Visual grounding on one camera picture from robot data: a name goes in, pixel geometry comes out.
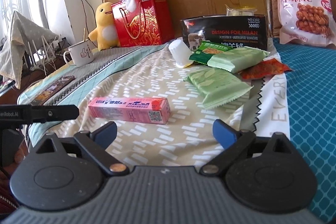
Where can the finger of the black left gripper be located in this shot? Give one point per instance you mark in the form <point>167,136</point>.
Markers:
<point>43,114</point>

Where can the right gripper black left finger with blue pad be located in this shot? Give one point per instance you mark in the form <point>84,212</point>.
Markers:
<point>93,146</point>

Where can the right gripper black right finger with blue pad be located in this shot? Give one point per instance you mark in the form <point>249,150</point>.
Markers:
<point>235,144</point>

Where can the light green snack packet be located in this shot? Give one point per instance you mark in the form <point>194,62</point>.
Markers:
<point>237,59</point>
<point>217,87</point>

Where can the pink rectangular snack box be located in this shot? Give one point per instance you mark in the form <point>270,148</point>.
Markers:
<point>139,110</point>

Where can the dark green snack packet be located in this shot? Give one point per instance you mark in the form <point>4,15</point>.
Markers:
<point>206,50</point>

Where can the person's left hand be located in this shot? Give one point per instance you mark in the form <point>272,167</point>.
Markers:
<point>7,171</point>

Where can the dark chocolate bar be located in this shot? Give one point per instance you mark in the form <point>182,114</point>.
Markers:
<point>52,90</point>

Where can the white enamel mug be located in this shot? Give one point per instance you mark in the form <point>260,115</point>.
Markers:
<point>80,53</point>

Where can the grey cloth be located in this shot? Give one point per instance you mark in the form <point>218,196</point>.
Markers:
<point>25,36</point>

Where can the red orange snack packet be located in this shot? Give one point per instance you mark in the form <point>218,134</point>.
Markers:
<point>263,69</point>

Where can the teal patterned bedsheet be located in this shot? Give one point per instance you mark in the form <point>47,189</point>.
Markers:
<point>311,100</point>

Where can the yellow duck plush toy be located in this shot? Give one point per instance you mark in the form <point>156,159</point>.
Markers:
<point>105,33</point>

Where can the white plastic cup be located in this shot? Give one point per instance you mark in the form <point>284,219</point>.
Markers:
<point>180,53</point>

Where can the black cardboard box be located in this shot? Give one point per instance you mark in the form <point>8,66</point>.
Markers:
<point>232,31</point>

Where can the red gift bag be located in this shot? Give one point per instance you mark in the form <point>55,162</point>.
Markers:
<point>149,25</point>

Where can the clear gold snack packet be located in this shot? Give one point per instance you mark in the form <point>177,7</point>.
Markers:
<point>241,11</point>

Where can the pink fried twist snack bag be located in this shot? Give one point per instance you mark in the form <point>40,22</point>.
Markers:
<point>307,22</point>

